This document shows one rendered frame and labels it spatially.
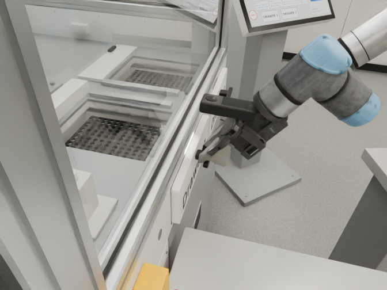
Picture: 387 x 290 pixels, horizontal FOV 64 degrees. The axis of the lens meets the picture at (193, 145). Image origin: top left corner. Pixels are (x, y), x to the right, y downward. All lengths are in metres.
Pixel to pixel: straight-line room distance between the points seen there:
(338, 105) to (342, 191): 1.54
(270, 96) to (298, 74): 0.06
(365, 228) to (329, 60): 0.81
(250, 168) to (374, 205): 0.98
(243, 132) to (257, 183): 1.33
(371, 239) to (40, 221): 1.12
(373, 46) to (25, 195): 0.66
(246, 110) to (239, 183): 1.32
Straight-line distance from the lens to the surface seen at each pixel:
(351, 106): 0.62
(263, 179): 1.97
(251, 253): 0.74
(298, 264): 0.75
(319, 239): 1.82
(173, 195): 0.62
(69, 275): 0.31
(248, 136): 0.63
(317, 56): 0.56
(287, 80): 0.57
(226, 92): 0.97
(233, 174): 1.96
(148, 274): 0.53
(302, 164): 2.21
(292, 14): 1.54
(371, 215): 1.22
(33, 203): 0.24
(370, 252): 1.26
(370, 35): 0.73
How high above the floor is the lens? 1.37
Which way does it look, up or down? 38 degrees down
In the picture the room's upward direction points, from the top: 2 degrees clockwise
